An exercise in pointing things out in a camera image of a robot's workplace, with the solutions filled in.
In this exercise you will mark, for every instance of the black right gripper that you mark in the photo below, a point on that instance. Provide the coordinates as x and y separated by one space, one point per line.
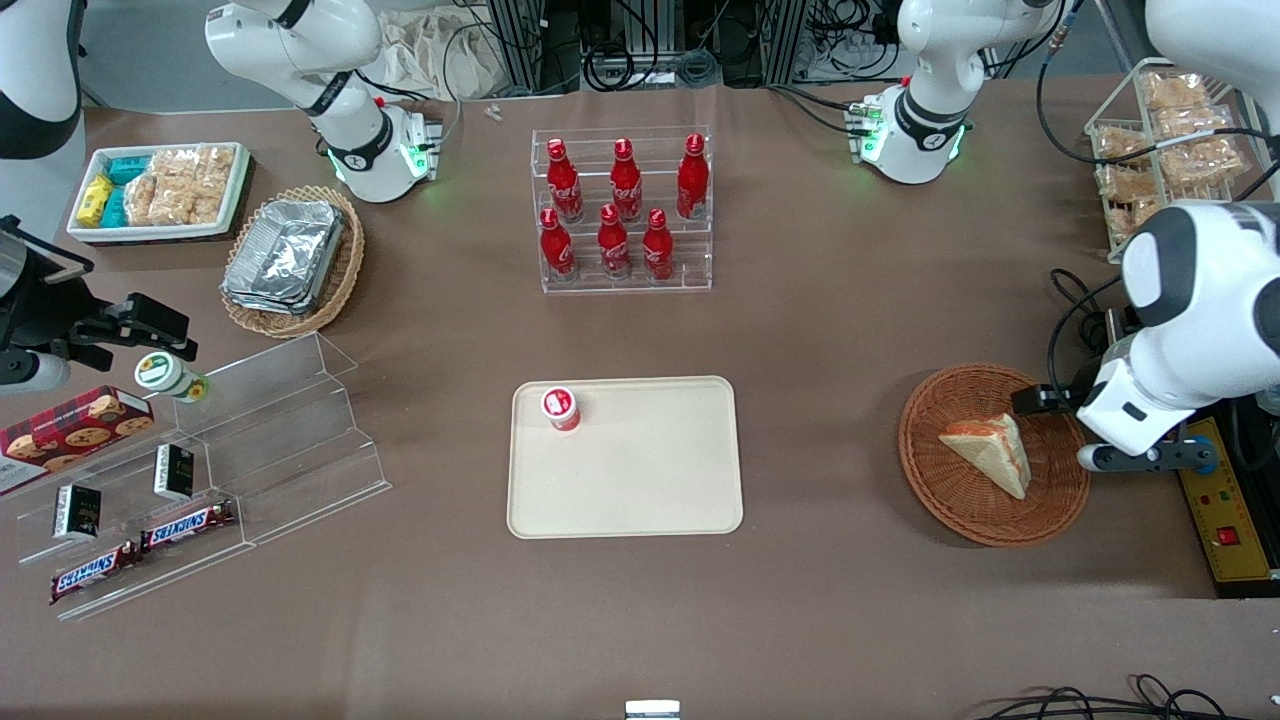
30 305

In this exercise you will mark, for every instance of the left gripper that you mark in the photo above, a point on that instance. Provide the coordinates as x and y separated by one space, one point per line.
1075 393

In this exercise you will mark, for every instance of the triangular sandwich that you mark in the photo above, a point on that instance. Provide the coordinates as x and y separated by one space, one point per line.
995 450

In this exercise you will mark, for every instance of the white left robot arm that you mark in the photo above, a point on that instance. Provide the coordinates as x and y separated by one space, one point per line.
1210 290

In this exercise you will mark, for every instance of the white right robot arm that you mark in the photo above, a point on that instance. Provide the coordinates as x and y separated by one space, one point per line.
355 150

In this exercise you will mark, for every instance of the white rectangular snack tray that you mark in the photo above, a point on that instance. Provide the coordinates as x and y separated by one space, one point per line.
150 233

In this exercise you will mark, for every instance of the brown round wicker basket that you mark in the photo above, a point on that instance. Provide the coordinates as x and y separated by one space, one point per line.
1000 522

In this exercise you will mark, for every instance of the light oval wicker basket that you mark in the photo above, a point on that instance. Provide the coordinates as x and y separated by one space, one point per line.
342 275

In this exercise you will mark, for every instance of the beige plastic serving tray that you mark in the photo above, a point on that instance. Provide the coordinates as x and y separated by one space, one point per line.
650 470

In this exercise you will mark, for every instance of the green lidded white cup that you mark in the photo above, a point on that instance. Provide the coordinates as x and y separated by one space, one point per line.
160 372

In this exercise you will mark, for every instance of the grey metal box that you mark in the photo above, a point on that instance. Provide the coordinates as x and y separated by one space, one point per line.
1120 330

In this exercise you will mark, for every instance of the red cookie box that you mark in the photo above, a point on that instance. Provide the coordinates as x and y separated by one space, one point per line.
70 432

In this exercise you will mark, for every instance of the silver foil container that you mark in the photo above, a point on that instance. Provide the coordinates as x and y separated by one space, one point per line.
285 250
265 305

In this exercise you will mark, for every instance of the teal snack pack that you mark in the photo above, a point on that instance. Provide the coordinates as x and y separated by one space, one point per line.
128 168
115 208

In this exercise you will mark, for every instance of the clear bag rice crackers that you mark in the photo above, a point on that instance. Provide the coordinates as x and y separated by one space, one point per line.
213 180
142 200
172 185

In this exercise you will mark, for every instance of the yellow snack pack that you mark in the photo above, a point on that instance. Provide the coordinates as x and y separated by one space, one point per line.
95 200

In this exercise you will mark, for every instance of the small black box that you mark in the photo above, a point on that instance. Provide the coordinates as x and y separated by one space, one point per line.
76 512
174 472

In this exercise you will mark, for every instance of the clear acrylic stepped display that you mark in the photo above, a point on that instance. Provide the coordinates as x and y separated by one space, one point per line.
300 430

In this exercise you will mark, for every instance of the bagged fried snack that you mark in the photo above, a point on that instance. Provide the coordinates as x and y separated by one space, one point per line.
1120 145
1205 162
1128 185
1175 90
1130 222
1195 122

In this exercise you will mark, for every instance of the Snickers chocolate bar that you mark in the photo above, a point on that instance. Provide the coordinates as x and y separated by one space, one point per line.
188 526
95 573

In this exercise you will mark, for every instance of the yellow emergency stop box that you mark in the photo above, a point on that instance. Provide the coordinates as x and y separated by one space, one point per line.
1235 530

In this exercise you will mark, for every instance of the black appliance housing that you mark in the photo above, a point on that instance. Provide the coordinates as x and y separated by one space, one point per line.
1250 590

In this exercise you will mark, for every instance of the beige cloth bag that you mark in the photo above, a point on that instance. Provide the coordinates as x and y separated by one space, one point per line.
440 50

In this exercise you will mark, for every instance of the red cola bottle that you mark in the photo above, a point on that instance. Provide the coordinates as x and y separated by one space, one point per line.
692 180
557 250
657 250
614 248
565 185
626 185

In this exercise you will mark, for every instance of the red lidded cup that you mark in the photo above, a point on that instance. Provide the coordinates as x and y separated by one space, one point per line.
561 408

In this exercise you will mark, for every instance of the clear acrylic bottle rack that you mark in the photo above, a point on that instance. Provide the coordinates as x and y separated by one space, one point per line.
625 284

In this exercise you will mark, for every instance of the aluminium frame rack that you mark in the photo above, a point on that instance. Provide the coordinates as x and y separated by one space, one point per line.
530 40

